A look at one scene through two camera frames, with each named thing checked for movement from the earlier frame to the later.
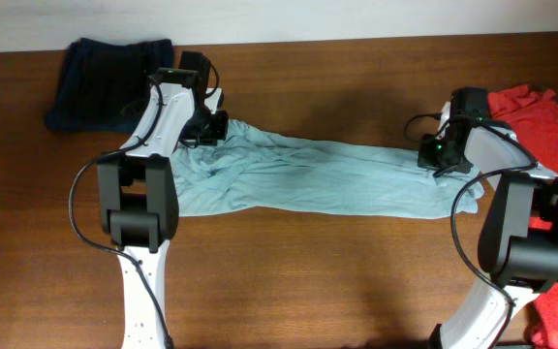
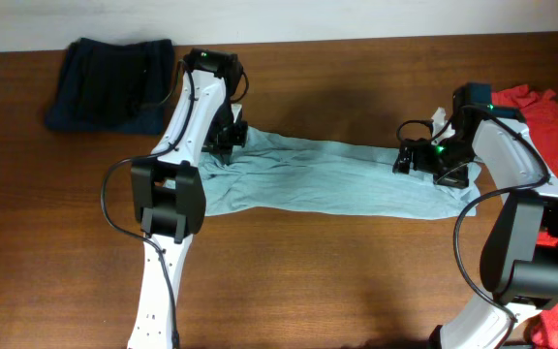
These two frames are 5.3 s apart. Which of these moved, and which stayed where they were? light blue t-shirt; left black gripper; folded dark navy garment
Moved: left black gripper
Stayed: light blue t-shirt; folded dark navy garment
